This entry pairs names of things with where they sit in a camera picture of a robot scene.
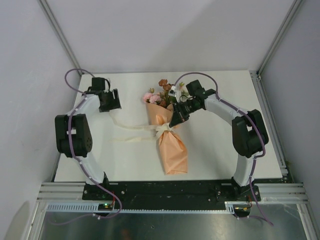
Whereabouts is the cream ribbon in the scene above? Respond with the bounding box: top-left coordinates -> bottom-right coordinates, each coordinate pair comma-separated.
109,113 -> 176,143

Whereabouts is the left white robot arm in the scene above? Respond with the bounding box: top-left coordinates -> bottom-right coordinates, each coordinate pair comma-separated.
54,77 -> 121,200

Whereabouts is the pink fake flower stem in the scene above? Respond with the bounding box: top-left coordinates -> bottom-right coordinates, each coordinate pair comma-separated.
142,88 -> 162,104

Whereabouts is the orange beige wrapping paper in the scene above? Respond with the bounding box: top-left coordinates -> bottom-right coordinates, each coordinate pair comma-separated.
146,103 -> 188,175

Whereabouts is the aluminium corner post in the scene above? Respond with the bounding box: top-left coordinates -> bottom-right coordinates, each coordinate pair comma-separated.
37,0 -> 81,69
256,0 -> 305,76

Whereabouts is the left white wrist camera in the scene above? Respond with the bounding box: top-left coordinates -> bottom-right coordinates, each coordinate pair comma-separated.
105,78 -> 111,91

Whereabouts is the right aluminium corner post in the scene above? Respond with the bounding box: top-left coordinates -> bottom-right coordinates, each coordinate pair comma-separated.
256,0 -> 305,76

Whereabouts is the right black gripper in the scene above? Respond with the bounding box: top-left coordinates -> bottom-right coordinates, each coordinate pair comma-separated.
169,99 -> 201,128

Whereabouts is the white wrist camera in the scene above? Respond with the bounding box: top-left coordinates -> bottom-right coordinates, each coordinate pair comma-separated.
168,85 -> 182,103
105,78 -> 111,91

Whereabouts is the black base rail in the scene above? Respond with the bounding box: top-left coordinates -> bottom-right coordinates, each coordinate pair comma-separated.
82,180 -> 261,212

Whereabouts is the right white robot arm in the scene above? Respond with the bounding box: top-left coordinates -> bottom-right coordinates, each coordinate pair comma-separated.
168,80 -> 269,201

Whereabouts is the brown orange fake flower stem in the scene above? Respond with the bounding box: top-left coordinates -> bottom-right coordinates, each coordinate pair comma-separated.
158,79 -> 175,108

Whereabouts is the left aluminium corner post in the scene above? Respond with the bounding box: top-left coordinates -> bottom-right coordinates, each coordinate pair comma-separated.
37,0 -> 81,69

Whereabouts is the aluminium frame profile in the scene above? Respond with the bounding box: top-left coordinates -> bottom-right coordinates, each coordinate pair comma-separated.
37,182 -> 85,202

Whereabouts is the white fake flower stem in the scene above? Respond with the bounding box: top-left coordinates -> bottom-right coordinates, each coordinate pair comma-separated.
178,82 -> 188,95

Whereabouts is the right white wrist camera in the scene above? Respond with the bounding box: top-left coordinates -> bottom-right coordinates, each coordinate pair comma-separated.
168,85 -> 182,103

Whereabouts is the grey cable duct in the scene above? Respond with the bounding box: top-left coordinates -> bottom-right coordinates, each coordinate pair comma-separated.
46,201 -> 237,216

